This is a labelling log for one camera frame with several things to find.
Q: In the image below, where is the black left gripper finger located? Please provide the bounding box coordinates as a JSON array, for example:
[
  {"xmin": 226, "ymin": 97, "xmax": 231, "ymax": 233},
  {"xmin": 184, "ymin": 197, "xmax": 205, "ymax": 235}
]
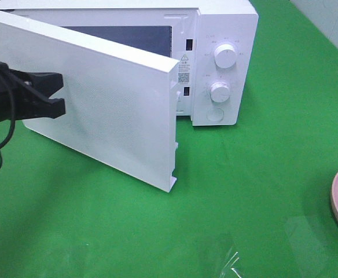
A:
[
  {"xmin": 21, "ymin": 98, "xmax": 66, "ymax": 119},
  {"xmin": 28, "ymin": 72, "xmax": 64, "ymax": 98}
]

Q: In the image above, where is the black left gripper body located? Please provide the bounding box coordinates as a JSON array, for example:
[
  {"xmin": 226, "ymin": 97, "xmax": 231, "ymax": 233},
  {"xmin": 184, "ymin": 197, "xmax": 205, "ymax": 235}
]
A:
[{"xmin": 0, "ymin": 62, "xmax": 41, "ymax": 122}]

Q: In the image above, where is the white microwave door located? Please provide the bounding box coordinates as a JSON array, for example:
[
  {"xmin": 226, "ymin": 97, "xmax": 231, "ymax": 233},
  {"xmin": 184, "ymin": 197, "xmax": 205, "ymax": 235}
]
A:
[{"xmin": 0, "ymin": 12, "xmax": 179, "ymax": 192}]

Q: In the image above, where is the round white door release button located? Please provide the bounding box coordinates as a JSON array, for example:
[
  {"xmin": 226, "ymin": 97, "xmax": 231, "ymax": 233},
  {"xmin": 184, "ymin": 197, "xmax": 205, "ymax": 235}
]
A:
[{"xmin": 207, "ymin": 108, "xmax": 224, "ymax": 122}]

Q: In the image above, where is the white microwave knob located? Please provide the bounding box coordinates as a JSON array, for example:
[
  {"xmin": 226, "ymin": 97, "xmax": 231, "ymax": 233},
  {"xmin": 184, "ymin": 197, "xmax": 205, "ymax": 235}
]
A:
[
  {"xmin": 214, "ymin": 43, "xmax": 237, "ymax": 69},
  {"xmin": 210, "ymin": 82, "xmax": 231, "ymax": 103}
]

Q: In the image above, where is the warning label with QR code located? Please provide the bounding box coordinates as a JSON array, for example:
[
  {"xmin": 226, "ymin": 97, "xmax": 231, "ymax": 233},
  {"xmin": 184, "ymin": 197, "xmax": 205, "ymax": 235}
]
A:
[{"xmin": 178, "ymin": 51, "xmax": 193, "ymax": 86}]

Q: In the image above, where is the white microwave oven body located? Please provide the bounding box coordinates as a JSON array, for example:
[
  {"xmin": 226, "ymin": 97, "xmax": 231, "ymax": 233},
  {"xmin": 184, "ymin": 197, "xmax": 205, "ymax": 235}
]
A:
[{"xmin": 0, "ymin": 1, "xmax": 258, "ymax": 126}]

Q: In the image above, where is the clear tape strip on table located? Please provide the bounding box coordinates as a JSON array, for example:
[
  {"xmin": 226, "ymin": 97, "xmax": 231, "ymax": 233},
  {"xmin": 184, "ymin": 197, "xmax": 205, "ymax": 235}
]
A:
[{"xmin": 218, "ymin": 251, "xmax": 243, "ymax": 278}]

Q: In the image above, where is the black left camera cable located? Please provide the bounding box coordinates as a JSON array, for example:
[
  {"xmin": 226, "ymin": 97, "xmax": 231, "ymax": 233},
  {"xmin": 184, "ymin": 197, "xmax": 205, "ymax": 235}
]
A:
[{"xmin": 0, "ymin": 59, "xmax": 17, "ymax": 175}]

